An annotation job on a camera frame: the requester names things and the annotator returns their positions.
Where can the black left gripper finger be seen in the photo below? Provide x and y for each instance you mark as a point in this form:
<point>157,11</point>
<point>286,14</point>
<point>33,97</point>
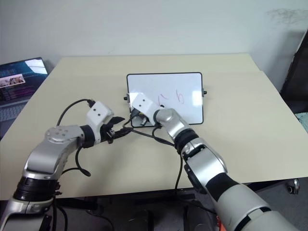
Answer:
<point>117,119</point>
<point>121,132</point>

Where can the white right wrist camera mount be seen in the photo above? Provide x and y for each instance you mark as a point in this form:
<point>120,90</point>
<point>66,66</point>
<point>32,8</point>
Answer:
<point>143,104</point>

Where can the black-framed tabletop whiteboard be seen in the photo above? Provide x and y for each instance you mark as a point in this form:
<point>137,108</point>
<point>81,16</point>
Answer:
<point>173,86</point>

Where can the teal cloth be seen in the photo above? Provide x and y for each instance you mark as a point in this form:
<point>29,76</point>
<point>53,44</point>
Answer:
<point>302,120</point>

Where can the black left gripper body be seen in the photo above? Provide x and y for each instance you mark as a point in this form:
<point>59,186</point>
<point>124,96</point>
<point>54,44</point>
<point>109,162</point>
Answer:
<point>106,133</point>

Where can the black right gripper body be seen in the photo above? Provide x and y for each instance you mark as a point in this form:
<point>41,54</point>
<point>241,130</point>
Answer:
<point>141,118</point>

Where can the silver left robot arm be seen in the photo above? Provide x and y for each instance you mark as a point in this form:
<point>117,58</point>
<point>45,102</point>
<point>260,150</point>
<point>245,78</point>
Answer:
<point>53,154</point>

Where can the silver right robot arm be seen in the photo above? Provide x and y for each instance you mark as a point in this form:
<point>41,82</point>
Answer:
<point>211,173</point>

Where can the open laptop computer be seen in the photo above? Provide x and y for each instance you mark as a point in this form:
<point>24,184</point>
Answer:
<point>16,81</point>

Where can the black office chair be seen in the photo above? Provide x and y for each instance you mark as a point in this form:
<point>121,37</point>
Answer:
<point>294,72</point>

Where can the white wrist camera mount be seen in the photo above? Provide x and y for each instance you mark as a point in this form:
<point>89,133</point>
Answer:
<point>97,115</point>
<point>143,104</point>

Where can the chair caster wheel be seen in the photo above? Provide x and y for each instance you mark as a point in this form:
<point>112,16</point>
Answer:
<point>293,186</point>

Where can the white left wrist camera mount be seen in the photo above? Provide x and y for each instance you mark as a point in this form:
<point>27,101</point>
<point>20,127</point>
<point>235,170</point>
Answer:
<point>97,115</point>

